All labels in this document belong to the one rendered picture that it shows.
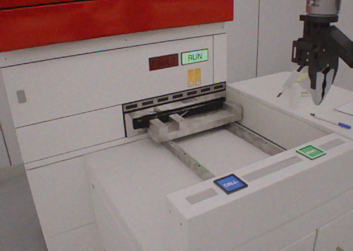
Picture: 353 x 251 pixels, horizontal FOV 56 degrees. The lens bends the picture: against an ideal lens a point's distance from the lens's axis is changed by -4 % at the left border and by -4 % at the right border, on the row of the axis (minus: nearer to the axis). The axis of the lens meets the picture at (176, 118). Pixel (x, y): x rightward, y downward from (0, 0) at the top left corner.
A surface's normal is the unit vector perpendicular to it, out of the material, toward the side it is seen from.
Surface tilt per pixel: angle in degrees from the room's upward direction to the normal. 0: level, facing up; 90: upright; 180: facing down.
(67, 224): 90
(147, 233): 0
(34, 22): 90
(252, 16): 90
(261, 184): 0
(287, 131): 90
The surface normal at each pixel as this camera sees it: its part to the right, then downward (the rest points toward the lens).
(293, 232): 0.48, 0.33
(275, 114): -0.88, 0.22
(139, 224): -0.04, -0.92
